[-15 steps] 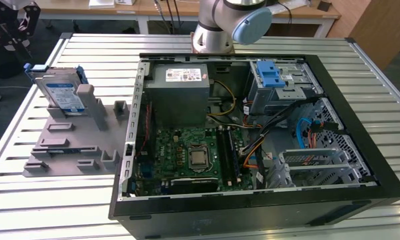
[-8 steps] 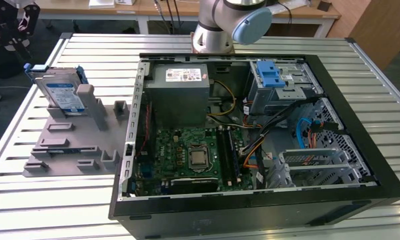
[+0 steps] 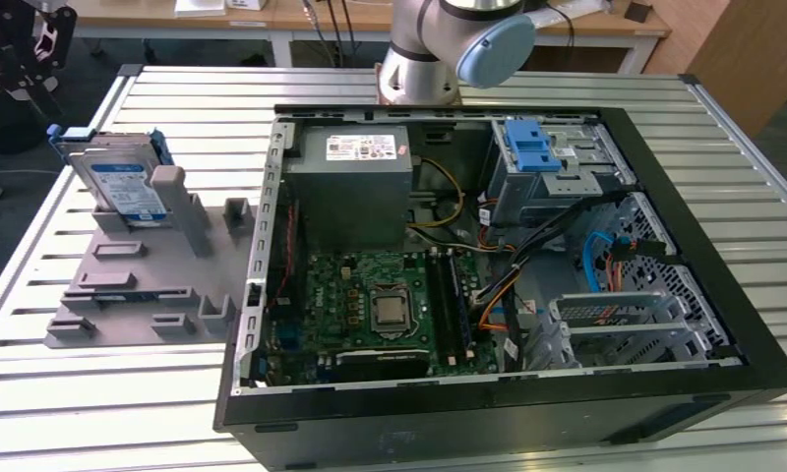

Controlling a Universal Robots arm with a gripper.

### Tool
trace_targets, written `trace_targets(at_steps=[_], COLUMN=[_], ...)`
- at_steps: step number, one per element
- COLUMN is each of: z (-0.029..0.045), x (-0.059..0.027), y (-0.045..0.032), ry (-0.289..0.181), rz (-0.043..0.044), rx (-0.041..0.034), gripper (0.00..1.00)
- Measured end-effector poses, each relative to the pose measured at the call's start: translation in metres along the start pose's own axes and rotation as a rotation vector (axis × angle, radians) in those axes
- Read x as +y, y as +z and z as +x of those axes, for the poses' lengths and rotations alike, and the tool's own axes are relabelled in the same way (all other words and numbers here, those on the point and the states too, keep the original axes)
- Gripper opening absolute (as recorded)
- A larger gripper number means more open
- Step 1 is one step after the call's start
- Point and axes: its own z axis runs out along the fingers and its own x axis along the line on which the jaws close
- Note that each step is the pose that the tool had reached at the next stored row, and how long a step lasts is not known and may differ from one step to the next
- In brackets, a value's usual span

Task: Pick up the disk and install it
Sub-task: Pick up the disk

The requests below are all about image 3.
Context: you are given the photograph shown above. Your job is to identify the wooden desk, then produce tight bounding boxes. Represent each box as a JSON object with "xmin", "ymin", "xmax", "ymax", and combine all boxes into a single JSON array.
[{"xmin": 0, "ymin": 0, "xmax": 672, "ymax": 70}]

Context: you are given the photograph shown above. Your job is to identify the RAM stick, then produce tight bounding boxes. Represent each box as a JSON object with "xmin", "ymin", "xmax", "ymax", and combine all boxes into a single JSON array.
[{"xmin": 446, "ymin": 251, "xmax": 479, "ymax": 363}]

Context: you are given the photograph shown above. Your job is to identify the black graphics card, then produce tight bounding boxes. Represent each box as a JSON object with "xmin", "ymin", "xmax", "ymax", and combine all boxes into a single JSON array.
[{"xmin": 333, "ymin": 347, "xmax": 434, "ymax": 381}]

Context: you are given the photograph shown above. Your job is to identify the black cable bundle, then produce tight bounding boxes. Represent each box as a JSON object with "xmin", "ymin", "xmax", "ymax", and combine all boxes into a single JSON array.
[{"xmin": 475, "ymin": 194, "xmax": 632, "ymax": 306}]

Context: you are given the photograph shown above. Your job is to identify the multicolour power wire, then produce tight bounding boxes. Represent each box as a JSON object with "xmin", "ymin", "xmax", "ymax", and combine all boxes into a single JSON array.
[{"xmin": 604, "ymin": 236, "xmax": 681, "ymax": 296}]

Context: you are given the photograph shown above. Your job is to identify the thin red wire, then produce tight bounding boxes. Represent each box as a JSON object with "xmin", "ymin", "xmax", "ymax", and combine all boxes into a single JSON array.
[{"xmin": 275, "ymin": 201, "xmax": 301, "ymax": 306}]

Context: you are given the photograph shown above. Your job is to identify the blue plastic drive latch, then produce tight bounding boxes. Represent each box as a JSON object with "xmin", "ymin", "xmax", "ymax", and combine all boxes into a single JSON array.
[{"xmin": 506, "ymin": 120, "xmax": 565, "ymax": 173}]

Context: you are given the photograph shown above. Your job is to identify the grey power supply unit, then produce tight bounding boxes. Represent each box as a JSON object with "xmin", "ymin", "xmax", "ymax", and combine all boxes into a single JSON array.
[{"xmin": 281, "ymin": 122, "xmax": 414, "ymax": 253}]

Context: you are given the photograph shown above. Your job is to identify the black CPU socket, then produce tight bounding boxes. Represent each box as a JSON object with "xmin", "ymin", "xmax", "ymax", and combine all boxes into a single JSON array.
[{"xmin": 363, "ymin": 280, "xmax": 419, "ymax": 341}]

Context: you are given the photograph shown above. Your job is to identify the hard disk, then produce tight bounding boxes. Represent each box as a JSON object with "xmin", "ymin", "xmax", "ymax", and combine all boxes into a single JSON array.
[{"xmin": 46, "ymin": 125, "xmax": 176, "ymax": 228}]

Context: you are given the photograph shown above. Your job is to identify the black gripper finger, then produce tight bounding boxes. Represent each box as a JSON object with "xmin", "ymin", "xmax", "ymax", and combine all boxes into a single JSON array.
[{"xmin": 30, "ymin": 88, "xmax": 66, "ymax": 119}]

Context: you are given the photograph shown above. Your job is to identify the green motherboard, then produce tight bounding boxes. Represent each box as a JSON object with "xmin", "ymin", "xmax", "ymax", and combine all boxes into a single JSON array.
[{"xmin": 262, "ymin": 248, "xmax": 501, "ymax": 384}]

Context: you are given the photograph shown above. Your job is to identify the metal optical drive cage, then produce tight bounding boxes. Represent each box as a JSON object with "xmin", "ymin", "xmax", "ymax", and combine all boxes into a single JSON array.
[{"xmin": 489, "ymin": 117, "xmax": 638, "ymax": 227}]

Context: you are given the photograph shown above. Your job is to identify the black PC case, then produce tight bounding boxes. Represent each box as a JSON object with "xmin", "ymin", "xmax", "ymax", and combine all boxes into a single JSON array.
[{"xmin": 212, "ymin": 103, "xmax": 787, "ymax": 472}]

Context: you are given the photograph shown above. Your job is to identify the grey parts rack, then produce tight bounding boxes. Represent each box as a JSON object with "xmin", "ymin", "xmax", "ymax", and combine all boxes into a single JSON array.
[{"xmin": 43, "ymin": 165, "xmax": 264, "ymax": 349}]

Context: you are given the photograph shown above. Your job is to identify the orange wire bundle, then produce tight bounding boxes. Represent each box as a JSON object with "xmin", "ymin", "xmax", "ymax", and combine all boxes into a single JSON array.
[{"xmin": 477, "ymin": 287, "xmax": 533, "ymax": 340}]

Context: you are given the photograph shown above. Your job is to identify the yellow wires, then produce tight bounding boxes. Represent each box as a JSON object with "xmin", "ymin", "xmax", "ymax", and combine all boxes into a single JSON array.
[{"xmin": 406, "ymin": 156, "xmax": 467, "ymax": 228}]

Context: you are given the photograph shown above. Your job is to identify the black office chair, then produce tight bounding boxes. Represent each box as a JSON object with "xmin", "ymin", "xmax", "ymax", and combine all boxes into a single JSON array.
[{"xmin": 0, "ymin": 36, "xmax": 60, "ymax": 156}]

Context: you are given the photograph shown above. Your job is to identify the blue SATA wire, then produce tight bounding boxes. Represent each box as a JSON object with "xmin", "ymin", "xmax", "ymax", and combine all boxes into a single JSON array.
[{"xmin": 582, "ymin": 231, "xmax": 622, "ymax": 296}]

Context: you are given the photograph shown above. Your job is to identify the metal disk bay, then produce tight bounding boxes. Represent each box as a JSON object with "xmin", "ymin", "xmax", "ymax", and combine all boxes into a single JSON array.
[{"xmin": 537, "ymin": 289, "xmax": 730, "ymax": 370}]

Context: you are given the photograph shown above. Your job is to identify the silver CPU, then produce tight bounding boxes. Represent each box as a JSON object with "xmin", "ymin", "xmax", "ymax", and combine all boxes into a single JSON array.
[{"xmin": 371, "ymin": 294, "xmax": 413, "ymax": 331}]

